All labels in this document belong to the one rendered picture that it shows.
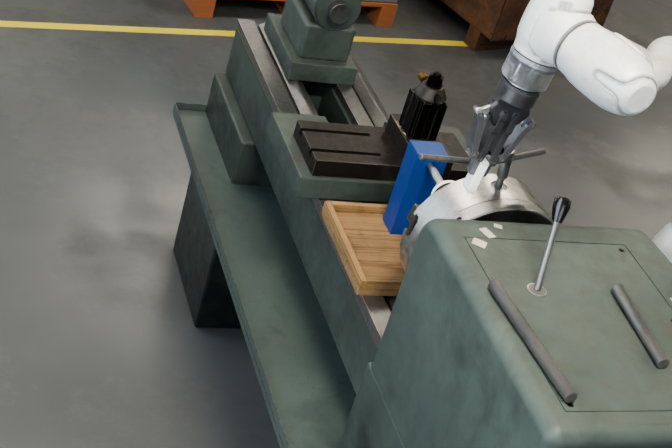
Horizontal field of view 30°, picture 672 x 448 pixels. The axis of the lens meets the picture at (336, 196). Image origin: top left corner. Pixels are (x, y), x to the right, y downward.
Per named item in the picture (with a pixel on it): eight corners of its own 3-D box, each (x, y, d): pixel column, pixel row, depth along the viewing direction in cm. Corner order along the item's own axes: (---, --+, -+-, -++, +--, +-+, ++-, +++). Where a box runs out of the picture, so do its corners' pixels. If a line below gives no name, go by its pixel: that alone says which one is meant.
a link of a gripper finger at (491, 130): (510, 114, 225) (504, 112, 225) (483, 164, 231) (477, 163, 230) (502, 103, 228) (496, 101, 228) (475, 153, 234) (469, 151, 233)
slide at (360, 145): (473, 186, 312) (479, 171, 309) (311, 175, 296) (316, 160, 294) (448, 147, 326) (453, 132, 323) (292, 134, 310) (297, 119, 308)
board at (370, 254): (503, 299, 284) (508, 286, 282) (356, 295, 271) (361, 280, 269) (457, 221, 308) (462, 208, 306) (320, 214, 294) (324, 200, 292)
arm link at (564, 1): (497, 36, 222) (542, 76, 213) (535, -42, 214) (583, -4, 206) (539, 40, 228) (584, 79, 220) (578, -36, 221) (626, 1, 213)
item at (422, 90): (450, 105, 301) (454, 95, 300) (420, 102, 298) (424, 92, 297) (439, 88, 308) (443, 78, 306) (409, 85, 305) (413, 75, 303)
